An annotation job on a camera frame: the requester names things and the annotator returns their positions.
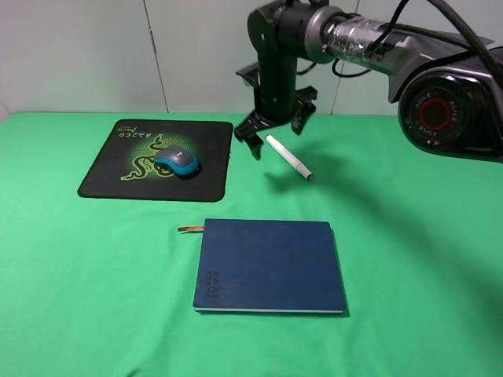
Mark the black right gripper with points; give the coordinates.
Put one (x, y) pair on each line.
(295, 107)

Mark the white marker pen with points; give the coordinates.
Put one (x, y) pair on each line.
(289, 157)

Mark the grey blue computer mouse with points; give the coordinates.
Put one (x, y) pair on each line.
(178, 161)

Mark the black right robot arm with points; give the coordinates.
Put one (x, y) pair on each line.
(448, 86)

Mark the dark blue notebook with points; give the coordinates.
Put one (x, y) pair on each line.
(268, 266)

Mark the black green Razer mouse pad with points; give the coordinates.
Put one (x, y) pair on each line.
(125, 169)

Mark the brown ribbon bookmark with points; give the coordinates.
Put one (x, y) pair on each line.
(191, 229)

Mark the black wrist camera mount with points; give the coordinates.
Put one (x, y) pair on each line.
(250, 75)

